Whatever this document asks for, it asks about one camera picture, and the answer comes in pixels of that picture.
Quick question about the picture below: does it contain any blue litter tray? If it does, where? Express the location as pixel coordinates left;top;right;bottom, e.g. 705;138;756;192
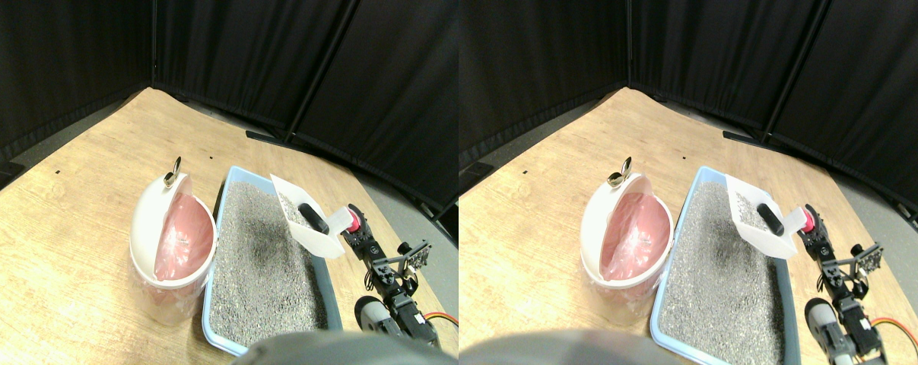
650;165;802;364
202;165;344;357

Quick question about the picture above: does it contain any white bin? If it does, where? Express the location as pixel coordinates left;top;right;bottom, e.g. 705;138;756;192
128;157;218;328
580;157;676;324

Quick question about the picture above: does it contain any black bracket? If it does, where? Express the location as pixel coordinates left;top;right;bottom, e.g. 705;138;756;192
373;240;434;276
827;242;885;278

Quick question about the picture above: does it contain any white scoop with red handle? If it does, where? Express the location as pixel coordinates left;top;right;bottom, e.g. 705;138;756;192
725;173;818;260
269;173;362;260

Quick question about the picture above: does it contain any black lump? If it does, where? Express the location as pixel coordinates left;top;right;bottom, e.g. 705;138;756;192
755;203;786;235
298;203;330;235

